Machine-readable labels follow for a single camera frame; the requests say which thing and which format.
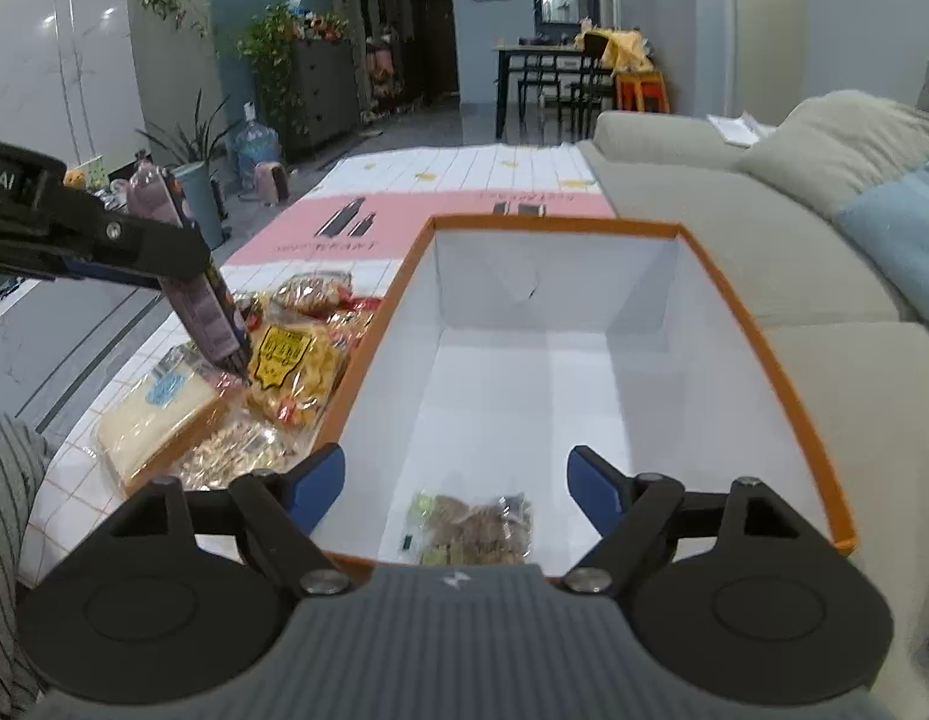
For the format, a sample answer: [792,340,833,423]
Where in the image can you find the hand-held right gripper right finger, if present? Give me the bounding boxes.
[562,444,808,598]

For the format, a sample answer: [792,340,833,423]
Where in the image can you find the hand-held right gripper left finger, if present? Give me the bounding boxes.
[108,442,353,598]

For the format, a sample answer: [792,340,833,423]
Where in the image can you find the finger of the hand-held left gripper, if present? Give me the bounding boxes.
[33,172,214,293]

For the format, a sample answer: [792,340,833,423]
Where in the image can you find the purple snack packet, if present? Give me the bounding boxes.
[127,163,254,383]

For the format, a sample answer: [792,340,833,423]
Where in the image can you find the orange paper bag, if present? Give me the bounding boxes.
[314,214,859,578]

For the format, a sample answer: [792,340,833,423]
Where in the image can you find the clear packet of brown candies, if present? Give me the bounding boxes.
[408,491,535,567]

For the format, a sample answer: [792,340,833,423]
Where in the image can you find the red-white striped snack packet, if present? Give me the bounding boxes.
[325,298,383,361]

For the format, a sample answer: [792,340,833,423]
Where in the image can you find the grey trash bin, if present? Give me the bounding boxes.
[168,161,227,248]

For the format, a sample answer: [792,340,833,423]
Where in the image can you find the clear packet of pale nuts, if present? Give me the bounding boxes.
[175,420,301,492]

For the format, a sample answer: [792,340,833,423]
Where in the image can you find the spiky potted plant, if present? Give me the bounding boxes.
[138,90,241,166]

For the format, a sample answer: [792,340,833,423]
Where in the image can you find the clear packet with brown cake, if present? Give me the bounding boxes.
[232,291,271,335]

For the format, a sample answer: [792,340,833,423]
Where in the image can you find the yellow snack packet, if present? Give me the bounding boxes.
[247,307,361,428]

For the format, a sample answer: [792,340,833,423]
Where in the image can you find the pink space heater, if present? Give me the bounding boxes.
[250,161,293,203]

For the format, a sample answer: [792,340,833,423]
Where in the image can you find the blue water jug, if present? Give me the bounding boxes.
[232,101,280,192]

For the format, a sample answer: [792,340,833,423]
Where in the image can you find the brown nut packet red-white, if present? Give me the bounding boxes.
[273,272,356,318]

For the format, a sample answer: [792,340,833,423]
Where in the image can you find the clear bread packet blue label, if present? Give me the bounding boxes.
[95,345,233,500]

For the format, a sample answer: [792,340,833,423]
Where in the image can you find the tall leafy plant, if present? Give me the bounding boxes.
[235,4,301,143]

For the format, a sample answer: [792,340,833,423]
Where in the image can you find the dark drawer cabinet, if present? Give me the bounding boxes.
[288,37,361,158]

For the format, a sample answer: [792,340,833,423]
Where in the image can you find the hanging ivy plant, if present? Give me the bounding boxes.
[138,0,211,38]

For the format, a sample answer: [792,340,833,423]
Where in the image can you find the beige sofa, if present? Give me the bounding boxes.
[585,56,929,720]

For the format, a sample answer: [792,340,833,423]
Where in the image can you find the pile of plush toys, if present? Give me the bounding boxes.
[284,0,353,42]

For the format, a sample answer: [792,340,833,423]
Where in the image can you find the pink and white checked tablecloth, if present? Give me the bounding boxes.
[18,142,619,590]

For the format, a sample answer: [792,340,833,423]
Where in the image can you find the person's striped clothing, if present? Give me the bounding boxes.
[0,397,53,720]

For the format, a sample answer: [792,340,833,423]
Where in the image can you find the white papers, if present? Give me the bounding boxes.
[706,112,773,147]

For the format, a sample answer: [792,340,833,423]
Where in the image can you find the dark dining chair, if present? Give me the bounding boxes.
[520,61,571,121]
[568,31,617,134]

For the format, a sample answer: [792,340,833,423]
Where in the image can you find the orange plastic stools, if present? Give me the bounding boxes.
[615,71,672,115]

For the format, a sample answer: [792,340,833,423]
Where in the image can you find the light blue cushion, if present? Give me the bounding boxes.
[832,154,929,346]

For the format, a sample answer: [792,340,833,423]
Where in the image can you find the beige sofa cushion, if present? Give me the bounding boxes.
[738,90,929,222]

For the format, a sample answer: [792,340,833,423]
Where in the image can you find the dark dining table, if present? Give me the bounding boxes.
[493,41,616,140]

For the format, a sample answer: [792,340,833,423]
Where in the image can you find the yellow cloth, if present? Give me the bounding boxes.
[585,26,653,72]

